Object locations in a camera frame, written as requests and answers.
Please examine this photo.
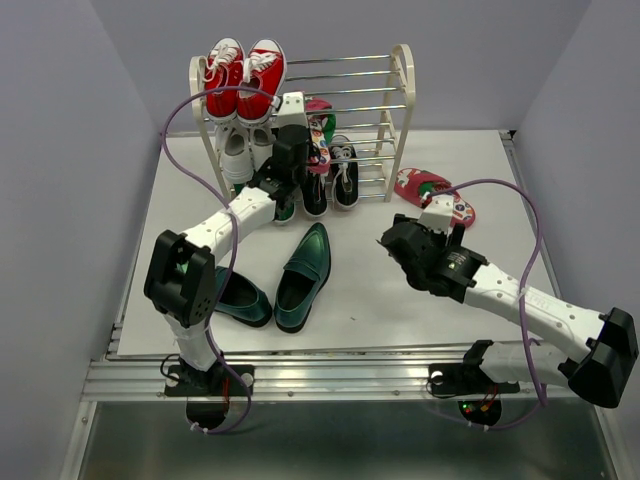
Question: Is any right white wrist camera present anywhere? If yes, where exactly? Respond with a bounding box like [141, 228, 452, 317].
[417, 195, 454, 234]

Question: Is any right white sneaker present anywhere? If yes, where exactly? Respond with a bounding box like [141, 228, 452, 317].
[249, 122, 275, 156]

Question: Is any cream metal shoe rack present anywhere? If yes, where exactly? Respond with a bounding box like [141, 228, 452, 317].
[188, 43, 417, 217]

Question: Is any aluminium mounting rail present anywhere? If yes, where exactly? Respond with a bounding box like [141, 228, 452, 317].
[82, 344, 556, 401]

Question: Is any right green canvas sneaker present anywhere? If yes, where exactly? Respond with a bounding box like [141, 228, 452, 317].
[274, 204, 295, 225]

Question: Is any left green leather loafer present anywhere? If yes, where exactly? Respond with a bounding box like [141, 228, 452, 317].
[215, 271, 273, 328]

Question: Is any black canvas sneaker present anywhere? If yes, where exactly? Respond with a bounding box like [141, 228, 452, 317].
[300, 173, 328, 218]
[329, 135, 359, 210]

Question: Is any right red canvas sneaker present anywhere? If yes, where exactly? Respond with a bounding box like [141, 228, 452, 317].
[237, 39, 287, 125]

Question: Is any pink patterned flip-flop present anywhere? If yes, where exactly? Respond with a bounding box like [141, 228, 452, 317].
[306, 97, 336, 176]
[394, 168, 476, 228]

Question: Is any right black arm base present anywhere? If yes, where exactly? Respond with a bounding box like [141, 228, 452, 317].
[426, 363, 520, 428]

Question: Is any green leather loafer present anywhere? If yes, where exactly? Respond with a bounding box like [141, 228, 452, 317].
[215, 271, 273, 328]
[274, 222, 332, 334]

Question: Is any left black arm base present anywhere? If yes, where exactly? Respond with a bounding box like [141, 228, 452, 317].
[159, 354, 255, 435]

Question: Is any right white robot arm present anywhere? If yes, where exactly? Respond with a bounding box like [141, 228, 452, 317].
[379, 215, 639, 408]

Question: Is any right green leather loafer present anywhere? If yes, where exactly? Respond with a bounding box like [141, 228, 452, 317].
[274, 222, 332, 334]

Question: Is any left red canvas sneaker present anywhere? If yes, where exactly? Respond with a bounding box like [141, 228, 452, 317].
[204, 38, 244, 122]

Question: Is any red canvas sneaker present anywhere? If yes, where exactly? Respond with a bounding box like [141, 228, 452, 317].
[204, 38, 244, 122]
[237, 39, 287, 125]

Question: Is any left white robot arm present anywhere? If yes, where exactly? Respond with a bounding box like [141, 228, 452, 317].
[143, 125, 310, 394]

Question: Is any left white sneaker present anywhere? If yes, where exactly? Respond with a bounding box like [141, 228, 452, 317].
[215, 123, 253, 184]

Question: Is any white sneaker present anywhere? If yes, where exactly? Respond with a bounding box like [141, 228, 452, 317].
[215, 123, 253, 184]
[249, 122, 275, 156]

